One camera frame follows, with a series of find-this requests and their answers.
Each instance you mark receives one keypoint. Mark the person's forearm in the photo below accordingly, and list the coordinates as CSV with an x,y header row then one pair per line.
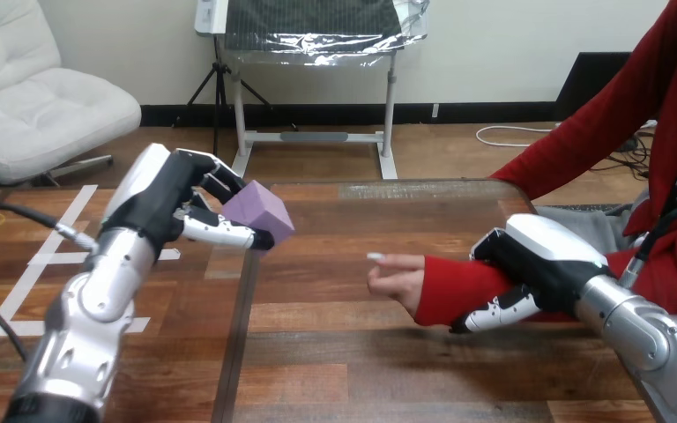
x,y
461,289

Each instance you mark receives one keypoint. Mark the white cushioned chair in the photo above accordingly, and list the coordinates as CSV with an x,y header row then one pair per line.
x,y
29,105

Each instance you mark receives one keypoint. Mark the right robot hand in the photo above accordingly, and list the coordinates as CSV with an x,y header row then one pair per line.
x,y
543,257

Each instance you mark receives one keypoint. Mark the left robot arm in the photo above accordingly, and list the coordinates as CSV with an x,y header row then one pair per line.
x,y
84,327

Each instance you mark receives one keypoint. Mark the person's body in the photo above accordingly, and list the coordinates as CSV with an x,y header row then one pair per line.
x,y
654,117

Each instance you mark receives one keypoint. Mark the person's hand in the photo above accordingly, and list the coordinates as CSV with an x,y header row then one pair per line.
x,y
397,280

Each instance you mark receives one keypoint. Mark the foil sheet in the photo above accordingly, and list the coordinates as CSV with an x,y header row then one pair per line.
x,y
321,29

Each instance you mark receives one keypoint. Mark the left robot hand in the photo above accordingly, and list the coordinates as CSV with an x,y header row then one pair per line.
x,y
151,195

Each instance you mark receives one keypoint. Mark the purple block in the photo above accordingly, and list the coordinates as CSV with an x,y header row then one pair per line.
x,y
259,215

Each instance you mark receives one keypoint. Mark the white desk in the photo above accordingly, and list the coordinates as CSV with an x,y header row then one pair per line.
x,y
315,117

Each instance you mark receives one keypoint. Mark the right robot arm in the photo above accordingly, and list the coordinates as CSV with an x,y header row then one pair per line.
x,y
648,338

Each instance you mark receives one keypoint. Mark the black tripod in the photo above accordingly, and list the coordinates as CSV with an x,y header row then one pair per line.
x,y
219,93

